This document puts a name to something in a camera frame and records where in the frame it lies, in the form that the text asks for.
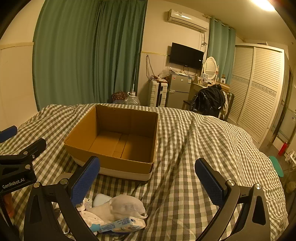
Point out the wide green curtain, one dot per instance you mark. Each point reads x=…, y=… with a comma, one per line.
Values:
x=87, y=53

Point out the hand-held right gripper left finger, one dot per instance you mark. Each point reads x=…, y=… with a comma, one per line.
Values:
x=85, y=182

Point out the white louvred wardrobe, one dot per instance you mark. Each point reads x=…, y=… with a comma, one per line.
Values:
x=256, y=92

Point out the clear water jug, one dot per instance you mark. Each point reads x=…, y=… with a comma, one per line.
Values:
x=133, y=99

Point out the white sock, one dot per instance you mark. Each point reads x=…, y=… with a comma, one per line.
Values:
x=126, y=206

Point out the tape roll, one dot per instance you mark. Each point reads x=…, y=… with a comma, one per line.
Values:
x=63, y=179

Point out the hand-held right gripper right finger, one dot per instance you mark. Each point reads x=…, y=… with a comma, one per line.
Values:
x=209, y=183

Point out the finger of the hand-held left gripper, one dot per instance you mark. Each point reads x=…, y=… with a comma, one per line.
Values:
x=8, y=134
x=25, y=151

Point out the ceiling lamp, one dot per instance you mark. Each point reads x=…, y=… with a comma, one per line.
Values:
x=263, y=3

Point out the dark chair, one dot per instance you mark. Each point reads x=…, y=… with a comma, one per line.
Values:
x=230, y=100

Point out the red fire extinguisher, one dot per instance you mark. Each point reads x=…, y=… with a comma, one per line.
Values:
x=283, y=149

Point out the white oval vanity mirror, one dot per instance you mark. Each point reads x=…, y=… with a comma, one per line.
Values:
x=210, y=66

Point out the clear plastic bag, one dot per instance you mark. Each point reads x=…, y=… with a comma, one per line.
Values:
x=164, y=73

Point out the teal plastic stool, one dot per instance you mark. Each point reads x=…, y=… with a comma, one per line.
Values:
x=277, y=165

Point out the narrow green curtain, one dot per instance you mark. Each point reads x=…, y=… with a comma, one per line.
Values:
x=219, y=51

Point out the brown cardboard box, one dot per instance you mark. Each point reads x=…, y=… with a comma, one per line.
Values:
x=122, y=143

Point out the wooden dressing table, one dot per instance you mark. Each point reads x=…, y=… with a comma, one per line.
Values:
x=196, y=87

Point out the black wall television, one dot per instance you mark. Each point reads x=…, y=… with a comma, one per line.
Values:
x=186, y=55

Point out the white air conditioner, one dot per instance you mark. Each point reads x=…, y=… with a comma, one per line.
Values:
x=187, y=19

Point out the black jacket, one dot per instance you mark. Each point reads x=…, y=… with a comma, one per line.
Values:
x=209, y=99

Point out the white ribbed suitcase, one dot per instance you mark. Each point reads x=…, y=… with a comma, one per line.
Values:
x=158, y=93

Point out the checked bed blanket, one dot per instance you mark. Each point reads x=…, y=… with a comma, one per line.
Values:
x=180, y=143

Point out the brown patterned bag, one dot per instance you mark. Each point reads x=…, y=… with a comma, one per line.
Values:
x=119, y=96

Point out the small silver fridge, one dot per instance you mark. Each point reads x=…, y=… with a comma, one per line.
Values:
x=178, y=90

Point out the pack of wet wipes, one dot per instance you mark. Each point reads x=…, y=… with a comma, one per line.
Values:
x=124, y=226

